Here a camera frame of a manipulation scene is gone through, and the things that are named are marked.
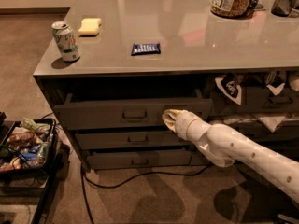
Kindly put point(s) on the grey drawer cabinet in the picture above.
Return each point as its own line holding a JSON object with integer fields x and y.
{"x": 196, "y": 47}

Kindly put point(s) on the black snack tray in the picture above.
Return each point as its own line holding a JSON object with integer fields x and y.
{"x": 27, "y": 147}

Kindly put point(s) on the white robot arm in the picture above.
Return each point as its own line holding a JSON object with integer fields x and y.
{"x": 223, "y": 145}

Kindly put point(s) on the large nut jar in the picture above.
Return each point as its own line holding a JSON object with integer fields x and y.
{"x": 229, "y": 8}

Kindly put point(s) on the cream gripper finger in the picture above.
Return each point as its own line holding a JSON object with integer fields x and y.
{"x": 170, "y": 115}
{"x": 171, "y": 125}

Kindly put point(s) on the green white soda can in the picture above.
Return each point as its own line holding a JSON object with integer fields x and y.
{"x": 65, "y": 40}

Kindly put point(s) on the dark glass container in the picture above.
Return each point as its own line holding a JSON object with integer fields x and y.
{"x": 283, "y": 8}

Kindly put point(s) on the grey top right drawer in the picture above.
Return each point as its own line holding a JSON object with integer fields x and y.
{"x": 252, "y": 99}

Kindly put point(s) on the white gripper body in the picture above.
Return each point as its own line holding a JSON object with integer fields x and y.
{"x": 181, "y": 124}

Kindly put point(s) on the grey bottom left drawer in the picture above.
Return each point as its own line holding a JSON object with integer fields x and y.
{"x": 142, "y": 159}

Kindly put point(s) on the grey middle left drawer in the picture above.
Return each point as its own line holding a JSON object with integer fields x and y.
{"x": 126, "y": 139}

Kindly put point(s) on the blue candy bar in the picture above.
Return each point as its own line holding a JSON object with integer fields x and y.
{"x": 145, "y": 49}

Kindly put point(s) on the yellow sponge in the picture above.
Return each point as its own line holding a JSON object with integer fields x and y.
{"x": 90, "y": 26}

